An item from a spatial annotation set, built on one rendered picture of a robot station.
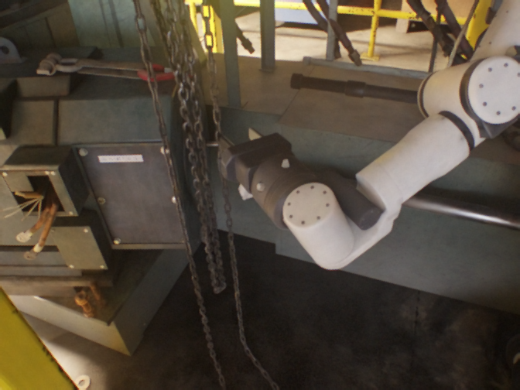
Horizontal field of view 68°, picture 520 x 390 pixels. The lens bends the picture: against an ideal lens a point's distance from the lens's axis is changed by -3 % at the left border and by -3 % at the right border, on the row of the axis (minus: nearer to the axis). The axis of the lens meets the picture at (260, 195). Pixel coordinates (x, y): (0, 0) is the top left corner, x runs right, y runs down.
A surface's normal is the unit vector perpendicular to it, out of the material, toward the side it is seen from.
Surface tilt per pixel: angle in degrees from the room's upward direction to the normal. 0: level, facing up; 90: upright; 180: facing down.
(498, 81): 59
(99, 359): 0
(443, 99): 94
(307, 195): 26
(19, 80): 48
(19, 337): 90
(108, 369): 0
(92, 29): 90
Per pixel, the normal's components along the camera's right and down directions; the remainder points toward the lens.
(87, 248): -0.01, 0.65
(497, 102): 0.11, 0.16
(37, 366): 0.94, 0.21
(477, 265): -0.35, 0.61
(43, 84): -0.04, -0.03
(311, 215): -0.41, -0.54
